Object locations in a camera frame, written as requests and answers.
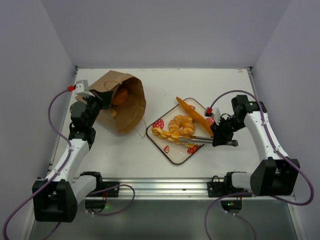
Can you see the round orange fake bread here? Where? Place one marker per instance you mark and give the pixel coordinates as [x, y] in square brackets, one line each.
[120, 97]

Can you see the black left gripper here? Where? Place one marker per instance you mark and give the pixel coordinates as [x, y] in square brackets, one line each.
[104, 99]

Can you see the round yellow fake pastry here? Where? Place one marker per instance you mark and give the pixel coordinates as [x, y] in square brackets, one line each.
[181, 124]

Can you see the brown paper bag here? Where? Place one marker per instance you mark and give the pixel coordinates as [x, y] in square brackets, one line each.
[125, 117]

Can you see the aluminium front frame rail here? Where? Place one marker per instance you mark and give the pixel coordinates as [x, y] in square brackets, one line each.
[142, 188]

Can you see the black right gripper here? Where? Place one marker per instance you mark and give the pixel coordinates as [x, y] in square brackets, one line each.
[221, 132]

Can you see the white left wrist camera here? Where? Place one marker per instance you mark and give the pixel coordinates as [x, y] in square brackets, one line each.
[82, 89]

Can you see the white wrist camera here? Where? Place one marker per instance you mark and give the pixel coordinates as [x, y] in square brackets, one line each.
[82, 89]
[214, 113]

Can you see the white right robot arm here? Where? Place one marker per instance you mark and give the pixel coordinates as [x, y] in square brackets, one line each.
[273, 176]

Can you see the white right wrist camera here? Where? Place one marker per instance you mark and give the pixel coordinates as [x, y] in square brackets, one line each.
[214, 113]

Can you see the metal tongs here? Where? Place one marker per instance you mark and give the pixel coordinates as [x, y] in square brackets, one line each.
[201, 140]

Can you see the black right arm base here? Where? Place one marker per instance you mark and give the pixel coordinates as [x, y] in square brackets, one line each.
[221, 186]

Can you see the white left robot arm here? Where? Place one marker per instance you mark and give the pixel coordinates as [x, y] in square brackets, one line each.
[56, 198]

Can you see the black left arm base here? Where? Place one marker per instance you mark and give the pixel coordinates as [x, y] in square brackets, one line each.
[87, 186]

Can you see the strawberry pattern tray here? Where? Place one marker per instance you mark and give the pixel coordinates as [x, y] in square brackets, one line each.
[177, 154]

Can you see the long orange fake baguette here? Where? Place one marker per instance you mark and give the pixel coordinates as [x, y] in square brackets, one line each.
[195, 116]

